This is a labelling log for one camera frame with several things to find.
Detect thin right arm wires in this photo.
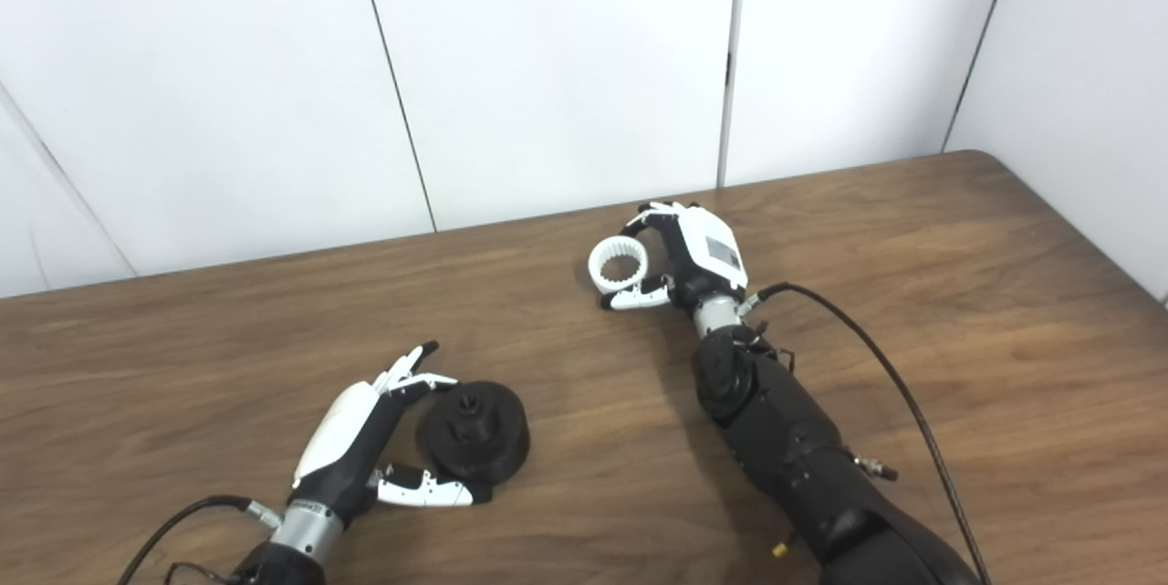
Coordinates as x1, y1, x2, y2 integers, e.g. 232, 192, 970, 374
744, 320, 797, 373

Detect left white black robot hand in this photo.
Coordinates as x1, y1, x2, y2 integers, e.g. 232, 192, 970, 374
290, 340, 494, 527

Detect thin arm wires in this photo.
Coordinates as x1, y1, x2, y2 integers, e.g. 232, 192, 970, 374
744, 320, 797, 373
164, 562, 240, 585

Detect round black plastic part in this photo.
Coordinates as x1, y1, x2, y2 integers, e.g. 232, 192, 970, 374
417, 381, 531, 487

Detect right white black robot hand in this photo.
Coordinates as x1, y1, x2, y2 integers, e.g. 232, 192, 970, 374
600, 201, 749, 312

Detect thin left arm wires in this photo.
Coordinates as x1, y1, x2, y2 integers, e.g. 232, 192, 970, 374
164, 562, 240, 585

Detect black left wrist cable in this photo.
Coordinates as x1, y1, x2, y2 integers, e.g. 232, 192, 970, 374
117, 495, 282, 585

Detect white toothed plastic ring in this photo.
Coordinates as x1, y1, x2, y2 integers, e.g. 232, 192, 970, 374
588, 236, 651, 296

